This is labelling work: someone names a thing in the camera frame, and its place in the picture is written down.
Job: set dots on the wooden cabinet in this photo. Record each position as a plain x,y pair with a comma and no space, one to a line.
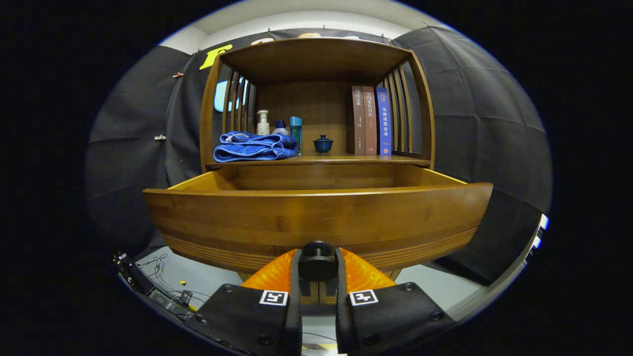
316,104

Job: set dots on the blue book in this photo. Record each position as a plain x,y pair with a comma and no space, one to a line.
384,123

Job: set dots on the dark blue lidded teacup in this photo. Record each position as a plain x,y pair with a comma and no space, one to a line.
323,145

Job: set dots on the dark brown book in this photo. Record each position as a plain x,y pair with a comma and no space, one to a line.
358,123

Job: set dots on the blue folded towel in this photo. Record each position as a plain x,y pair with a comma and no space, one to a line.
252,148

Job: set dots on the teal slim bottle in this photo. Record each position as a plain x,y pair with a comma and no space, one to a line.
295,131

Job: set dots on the white bottle with blue cap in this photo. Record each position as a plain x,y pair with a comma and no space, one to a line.
280,129

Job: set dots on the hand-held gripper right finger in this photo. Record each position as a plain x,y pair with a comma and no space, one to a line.
341,321

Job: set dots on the wooden countertop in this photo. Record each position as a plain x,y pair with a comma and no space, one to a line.
356,159

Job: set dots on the reddish brown book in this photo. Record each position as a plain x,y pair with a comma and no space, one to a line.
371,123

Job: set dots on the black electronic device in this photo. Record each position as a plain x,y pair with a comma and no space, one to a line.
158,296

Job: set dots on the wooden drawer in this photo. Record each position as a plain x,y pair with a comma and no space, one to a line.
316,217

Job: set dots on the white pump bottle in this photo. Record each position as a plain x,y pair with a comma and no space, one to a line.
262,127

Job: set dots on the black drawer knob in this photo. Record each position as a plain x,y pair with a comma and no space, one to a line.
318,262

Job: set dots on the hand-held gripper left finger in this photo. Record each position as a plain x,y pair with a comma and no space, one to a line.
295,321

